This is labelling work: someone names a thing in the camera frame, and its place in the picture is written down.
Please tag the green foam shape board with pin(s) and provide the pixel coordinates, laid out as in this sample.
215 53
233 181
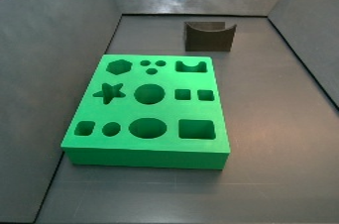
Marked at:
149 114

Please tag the black curved holder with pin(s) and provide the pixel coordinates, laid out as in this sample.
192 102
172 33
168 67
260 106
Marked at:
208 36

